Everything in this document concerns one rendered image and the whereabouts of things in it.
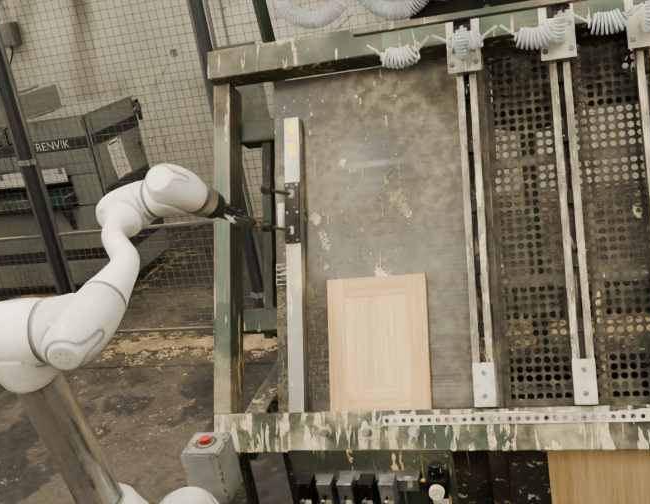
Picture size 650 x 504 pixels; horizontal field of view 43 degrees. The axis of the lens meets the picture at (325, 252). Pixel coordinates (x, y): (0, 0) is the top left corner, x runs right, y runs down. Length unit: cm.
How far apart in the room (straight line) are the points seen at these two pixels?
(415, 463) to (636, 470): 70
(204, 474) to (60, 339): 99
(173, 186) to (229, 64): 90
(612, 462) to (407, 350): 72
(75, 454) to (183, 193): 65
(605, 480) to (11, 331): 186
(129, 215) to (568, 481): 159
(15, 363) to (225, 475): 95
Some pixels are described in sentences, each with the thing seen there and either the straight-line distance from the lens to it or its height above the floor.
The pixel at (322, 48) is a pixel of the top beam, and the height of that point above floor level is 192.
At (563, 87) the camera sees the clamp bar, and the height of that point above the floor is 170.
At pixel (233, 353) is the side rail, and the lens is 270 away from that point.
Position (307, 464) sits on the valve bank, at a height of 76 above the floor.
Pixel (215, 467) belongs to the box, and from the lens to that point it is 247.
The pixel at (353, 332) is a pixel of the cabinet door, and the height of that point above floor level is 109.
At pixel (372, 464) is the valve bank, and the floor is 76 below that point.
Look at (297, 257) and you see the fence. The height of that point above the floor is 132.
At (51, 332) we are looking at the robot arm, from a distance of 164.
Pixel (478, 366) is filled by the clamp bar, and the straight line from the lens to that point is 245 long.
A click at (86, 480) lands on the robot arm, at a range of 195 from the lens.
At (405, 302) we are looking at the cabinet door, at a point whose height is 117.
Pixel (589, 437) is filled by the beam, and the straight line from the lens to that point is 245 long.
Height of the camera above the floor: 217
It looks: 19 degrees down
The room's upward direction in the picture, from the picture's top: 10 degrees counter-clockwise
